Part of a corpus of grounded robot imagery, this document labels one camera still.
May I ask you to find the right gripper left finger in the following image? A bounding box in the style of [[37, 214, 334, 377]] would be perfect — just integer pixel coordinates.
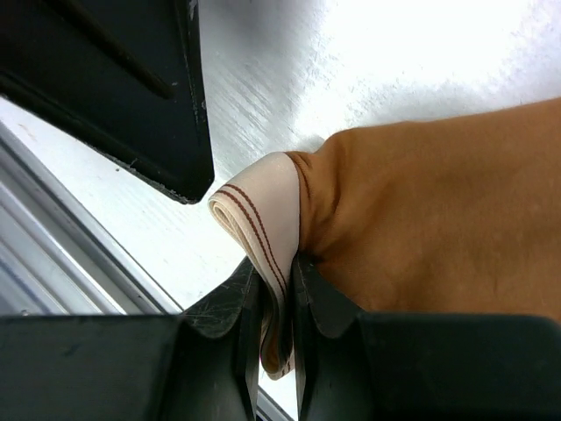
[[1, 260, 261, 420]]

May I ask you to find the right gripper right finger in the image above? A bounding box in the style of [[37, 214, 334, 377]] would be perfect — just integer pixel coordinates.
[[291, 256, 560, 420]]

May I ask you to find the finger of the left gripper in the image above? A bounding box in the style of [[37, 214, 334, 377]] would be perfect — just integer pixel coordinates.
[[1, 0, 215, 203]]

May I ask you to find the brown underwear cream waistband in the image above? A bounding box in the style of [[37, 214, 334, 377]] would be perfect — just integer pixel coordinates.
[[209, 99, 560, 380]]

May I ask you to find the aluminium rail frame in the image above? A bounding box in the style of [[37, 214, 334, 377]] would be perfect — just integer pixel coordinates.
[[1, 128, 287, 420]]

